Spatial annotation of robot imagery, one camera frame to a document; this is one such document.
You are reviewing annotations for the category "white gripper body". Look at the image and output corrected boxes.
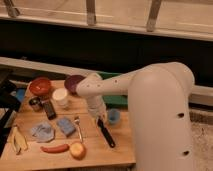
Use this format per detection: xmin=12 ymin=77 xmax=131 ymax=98
xmin=86 ymin=96 xmax=106 ymax=120

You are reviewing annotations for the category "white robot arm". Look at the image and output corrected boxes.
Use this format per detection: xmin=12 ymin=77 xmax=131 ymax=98
xmin=76 ymin=62 xmax=195 ymax=171

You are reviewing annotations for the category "green plastic tray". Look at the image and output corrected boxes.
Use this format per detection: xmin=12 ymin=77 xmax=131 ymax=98
xmin=99 ymin=72 xmax=127 ymax=108

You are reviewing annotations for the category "small blue cup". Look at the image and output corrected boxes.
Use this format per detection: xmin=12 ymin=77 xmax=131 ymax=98
xmin=107 ymin=109 xmax=120 ymax=125

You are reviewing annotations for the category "metal spoon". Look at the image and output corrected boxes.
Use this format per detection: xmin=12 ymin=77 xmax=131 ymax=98
xmin=74 ymin=116 xmax=83 ymax=143

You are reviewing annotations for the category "purple bowl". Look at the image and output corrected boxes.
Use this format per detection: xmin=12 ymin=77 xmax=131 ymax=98
xmin=64 ymin=75 xmax=84 ymax=94

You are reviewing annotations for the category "blue sponge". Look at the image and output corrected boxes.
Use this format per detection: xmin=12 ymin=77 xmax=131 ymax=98
xmin=57 ymin=117 xmax=76 ymax=137

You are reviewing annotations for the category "white cup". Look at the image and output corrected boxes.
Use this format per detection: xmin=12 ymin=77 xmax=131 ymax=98
xmin=52 ymin=88 xmax=68 ymax=109

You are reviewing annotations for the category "black rectangular device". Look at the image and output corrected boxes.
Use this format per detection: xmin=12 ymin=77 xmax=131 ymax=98
xmin=43 ymin=101 xmax=56 ymax=120

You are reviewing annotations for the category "red sausage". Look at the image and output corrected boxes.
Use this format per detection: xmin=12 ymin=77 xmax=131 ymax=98
xmin=40 ymin=144 xmax=69 ymax=154

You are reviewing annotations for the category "light blue cloth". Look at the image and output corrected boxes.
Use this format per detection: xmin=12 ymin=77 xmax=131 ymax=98
xmin=30 ymin=122 xmax=55 ymax=143

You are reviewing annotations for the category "small metal cup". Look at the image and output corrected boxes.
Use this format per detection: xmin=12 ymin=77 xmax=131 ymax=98
xmin=29 ymin=97 xmax=42 ymax=112

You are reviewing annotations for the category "red bowl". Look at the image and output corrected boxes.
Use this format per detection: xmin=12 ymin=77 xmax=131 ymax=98
xmin=29 ymin=77 xmax=52 ymax=96

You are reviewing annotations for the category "blue object behind table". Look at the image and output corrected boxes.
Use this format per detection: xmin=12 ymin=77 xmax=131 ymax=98
xmin=15 ymin=88 xmax=26 ymax=102

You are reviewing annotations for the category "peeled banana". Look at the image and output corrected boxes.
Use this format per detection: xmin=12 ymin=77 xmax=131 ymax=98
xmin=11 ymin=125 xmax=28 ymax=155

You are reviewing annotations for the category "black chair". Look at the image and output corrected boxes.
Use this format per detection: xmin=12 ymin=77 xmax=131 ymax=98
xmin=0 ymin=69 xmax=21 ymax=156

